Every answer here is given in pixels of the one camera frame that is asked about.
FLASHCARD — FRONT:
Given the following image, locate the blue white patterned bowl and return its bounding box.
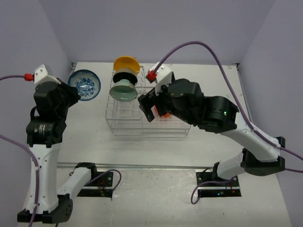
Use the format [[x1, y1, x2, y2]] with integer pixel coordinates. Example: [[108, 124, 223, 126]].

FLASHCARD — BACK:
[[68, 70, 101, 101]]

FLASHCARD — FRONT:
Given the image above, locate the mint green bowl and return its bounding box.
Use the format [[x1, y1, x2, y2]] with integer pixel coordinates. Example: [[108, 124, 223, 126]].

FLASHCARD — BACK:
[[109, 79, 138, 102]]

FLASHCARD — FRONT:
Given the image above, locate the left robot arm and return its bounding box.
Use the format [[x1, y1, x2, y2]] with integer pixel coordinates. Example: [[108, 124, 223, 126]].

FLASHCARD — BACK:
[[17, 81, 98, 225]]

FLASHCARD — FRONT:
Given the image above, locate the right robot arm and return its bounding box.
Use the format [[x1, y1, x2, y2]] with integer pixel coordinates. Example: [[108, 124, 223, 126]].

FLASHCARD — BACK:
[[138, 79, 285, 186]]

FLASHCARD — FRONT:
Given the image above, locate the orange cup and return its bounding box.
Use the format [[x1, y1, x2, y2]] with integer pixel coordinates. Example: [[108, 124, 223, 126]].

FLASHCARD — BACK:
[[152, 105, 171, 119]]

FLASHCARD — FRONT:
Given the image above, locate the black bowl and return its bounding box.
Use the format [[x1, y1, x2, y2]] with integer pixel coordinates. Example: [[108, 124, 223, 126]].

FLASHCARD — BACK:
[[113, 72, 138, 85]]

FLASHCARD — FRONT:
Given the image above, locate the yellow bowl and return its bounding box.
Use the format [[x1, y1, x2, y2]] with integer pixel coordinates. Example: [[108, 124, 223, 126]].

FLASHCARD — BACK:
[[113, 56, 140, 72]]

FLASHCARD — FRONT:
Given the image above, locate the white wire dish rack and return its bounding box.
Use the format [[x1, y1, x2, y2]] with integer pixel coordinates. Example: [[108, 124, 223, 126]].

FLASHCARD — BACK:
[[105, 65, 191, 138]]

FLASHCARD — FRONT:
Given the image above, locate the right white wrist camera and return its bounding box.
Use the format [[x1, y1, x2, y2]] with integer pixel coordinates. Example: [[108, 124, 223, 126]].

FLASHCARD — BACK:
[[146, 62, 175, 93]]

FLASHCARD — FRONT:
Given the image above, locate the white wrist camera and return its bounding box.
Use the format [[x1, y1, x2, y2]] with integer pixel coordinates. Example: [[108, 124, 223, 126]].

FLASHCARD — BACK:
[[34, 64, 61, 86], [146, 62, 175, 93]]

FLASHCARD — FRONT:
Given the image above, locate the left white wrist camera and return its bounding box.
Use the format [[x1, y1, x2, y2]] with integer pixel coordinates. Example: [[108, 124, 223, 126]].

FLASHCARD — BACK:
[[34, 64, 61, 86]]

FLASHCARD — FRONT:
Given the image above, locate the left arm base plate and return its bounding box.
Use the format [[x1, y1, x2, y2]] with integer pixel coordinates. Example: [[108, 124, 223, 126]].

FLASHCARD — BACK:
[[77, 172, 114, 198]]

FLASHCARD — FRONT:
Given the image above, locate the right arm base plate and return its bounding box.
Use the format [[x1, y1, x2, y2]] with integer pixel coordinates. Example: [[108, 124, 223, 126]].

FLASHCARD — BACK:
[[196, 171, 241, 198]]

